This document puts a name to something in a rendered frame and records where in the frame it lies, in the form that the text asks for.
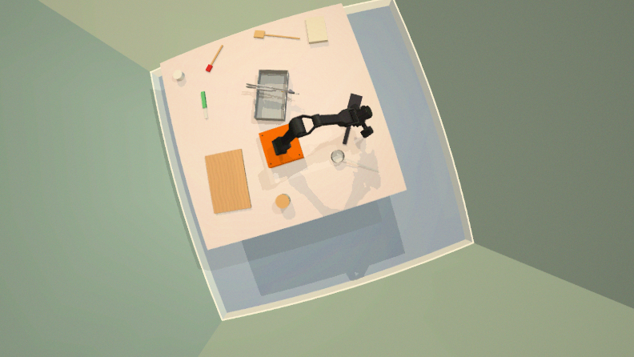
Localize orange spatula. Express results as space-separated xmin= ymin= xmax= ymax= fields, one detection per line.
xmin=254 ymin=30 xmax=300 ymax=39

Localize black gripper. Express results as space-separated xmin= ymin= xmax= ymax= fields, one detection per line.
xmin=351 ymin=104 xmax=373 ymax=138

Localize grey tongs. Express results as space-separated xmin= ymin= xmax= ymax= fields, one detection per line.
xmin=246 ymin=83 xmax=295 ymax=94

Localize grey roasting tin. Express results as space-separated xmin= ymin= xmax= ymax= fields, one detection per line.
xmin=254 ymin=69 xmax=290 ymax=122

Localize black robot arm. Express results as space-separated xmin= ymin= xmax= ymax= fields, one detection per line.
xmin=272 ymin=106 xmax=373 ymax=155

